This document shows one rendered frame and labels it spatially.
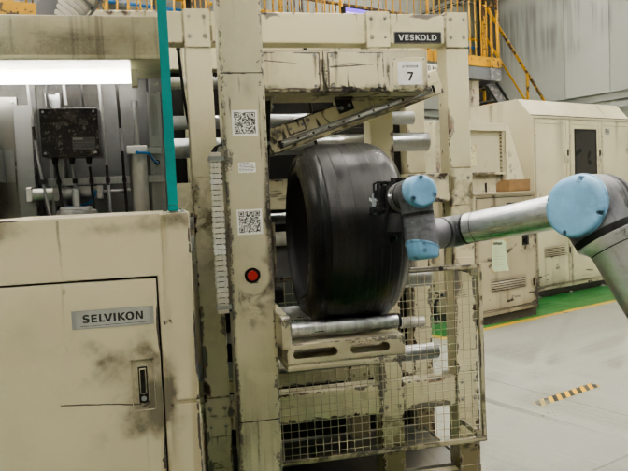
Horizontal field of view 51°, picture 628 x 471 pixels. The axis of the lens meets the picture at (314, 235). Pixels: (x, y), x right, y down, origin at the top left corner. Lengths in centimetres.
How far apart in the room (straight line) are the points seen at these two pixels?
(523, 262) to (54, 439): 588
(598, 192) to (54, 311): 101
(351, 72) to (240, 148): 56
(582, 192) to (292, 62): 127
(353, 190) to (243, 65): 49
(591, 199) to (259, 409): 119
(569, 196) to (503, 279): 534
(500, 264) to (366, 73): 444
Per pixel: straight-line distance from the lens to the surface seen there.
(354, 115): 246
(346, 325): 198
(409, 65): 241
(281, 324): 190
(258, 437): 210
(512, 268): 674
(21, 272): 134
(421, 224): 153
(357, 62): 236
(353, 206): 185
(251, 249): 198
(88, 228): 131
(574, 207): 131
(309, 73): 231
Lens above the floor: 129
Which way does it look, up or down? 3 degrees down
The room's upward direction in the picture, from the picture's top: 3 degrees counter-clockwise
